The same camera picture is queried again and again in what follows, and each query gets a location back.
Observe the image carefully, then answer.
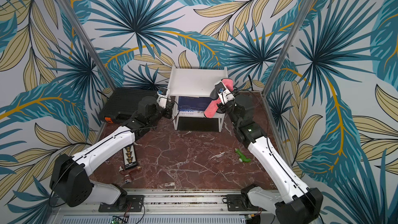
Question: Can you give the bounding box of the black card with yellow pattern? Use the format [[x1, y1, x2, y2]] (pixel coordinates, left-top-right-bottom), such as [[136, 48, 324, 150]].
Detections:
[[122, 145, 138, 170]]

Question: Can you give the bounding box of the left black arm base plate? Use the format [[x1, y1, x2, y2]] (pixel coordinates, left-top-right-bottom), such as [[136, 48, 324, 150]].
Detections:
[[98, 184, 145, 213]]

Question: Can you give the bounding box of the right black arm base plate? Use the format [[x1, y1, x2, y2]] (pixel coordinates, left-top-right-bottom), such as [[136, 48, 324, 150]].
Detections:
[[222, 184, 275, 213]]

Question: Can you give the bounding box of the aluminium front rail frame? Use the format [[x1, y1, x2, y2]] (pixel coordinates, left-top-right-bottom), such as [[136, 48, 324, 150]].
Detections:
[[46, 188, 318, 224]]

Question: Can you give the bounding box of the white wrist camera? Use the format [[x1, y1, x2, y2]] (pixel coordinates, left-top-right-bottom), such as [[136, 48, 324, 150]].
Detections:
[[157, 87, 168, 109], [216, 86, 235, 105]]

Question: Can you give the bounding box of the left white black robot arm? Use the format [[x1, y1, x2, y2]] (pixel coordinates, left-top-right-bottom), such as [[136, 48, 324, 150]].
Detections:
[[50, 95, 174, 211]]

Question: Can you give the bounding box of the dark blue book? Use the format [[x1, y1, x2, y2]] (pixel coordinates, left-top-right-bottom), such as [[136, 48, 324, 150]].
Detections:
[[178, 96, 212, 112]]

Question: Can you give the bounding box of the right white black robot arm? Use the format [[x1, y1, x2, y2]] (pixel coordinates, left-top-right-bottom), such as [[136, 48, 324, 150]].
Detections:
[[220, 93, 323, 224]]

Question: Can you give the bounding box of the white two-tier bookshelf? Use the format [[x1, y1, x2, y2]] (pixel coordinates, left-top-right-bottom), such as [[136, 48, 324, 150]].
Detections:
[[167, 66, 228, 132]]

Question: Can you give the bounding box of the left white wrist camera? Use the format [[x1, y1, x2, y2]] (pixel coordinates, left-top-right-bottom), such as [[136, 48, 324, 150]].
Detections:
[[157, 87, 168, 109]]

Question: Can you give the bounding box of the black plastic tool case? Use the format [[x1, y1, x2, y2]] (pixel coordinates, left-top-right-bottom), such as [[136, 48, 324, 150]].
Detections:
[[97, 88, 157, 123]]

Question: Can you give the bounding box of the pink cloth with black trim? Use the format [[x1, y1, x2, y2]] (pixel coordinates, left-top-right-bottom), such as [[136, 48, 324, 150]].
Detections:
[[204, 78, 235, 118]]

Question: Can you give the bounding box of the green plastic tool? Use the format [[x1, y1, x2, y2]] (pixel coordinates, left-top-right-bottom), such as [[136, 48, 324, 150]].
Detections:
[[234, 148, 251, 163]]

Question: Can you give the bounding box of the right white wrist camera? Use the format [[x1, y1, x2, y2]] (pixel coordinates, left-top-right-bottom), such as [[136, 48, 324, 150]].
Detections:
[[216, 86, 235, 105]]

